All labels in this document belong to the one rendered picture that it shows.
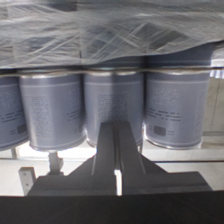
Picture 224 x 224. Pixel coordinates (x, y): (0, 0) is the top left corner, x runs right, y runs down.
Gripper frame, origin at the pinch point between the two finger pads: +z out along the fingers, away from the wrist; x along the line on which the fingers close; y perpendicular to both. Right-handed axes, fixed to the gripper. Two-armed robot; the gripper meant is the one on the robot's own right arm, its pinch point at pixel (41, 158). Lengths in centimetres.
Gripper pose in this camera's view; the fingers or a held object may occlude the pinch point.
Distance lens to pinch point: 42.3
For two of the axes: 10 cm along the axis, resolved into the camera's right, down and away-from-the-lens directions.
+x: 0.1, -2.8, 9.6
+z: -0.3, -9.6, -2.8
